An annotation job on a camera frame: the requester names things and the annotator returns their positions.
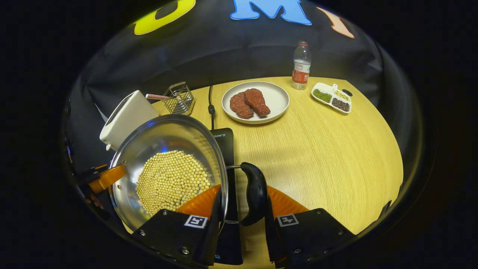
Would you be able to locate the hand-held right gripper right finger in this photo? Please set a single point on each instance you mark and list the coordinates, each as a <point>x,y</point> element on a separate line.
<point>272,239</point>

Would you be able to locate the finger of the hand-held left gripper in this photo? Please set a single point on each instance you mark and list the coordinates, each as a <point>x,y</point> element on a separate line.
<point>110,177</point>

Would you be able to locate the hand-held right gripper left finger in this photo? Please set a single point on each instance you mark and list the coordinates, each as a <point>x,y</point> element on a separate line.
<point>210,243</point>

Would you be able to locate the large pile of soybeans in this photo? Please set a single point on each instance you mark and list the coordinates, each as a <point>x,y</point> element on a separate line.
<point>170,181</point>

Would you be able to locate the stainless steel pot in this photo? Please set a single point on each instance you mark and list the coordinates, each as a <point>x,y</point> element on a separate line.
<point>168,134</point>

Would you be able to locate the black induction cooktop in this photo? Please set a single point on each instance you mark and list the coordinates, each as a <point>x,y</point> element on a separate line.
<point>229,149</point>

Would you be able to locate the white toaster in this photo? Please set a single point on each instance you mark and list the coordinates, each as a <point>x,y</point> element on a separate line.
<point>127,119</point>

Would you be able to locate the red and white straw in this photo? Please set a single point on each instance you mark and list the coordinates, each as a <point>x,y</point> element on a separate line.
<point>157,96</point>

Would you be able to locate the round white plate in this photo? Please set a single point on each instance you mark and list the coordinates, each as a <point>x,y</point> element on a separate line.
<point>276,99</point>

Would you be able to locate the pile of dark red beans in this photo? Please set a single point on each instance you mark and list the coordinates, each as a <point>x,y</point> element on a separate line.
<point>340,104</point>

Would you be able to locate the pile of green mung beans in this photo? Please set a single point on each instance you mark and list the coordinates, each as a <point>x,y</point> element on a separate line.
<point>322,96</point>

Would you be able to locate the small pile of soybeans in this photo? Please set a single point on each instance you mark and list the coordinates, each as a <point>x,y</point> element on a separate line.
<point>341,95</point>

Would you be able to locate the white divided dish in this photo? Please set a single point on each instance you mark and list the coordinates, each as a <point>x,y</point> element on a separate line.
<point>330,89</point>

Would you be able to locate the clear plastic water bottle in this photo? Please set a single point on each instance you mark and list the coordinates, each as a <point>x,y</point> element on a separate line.
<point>301,71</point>

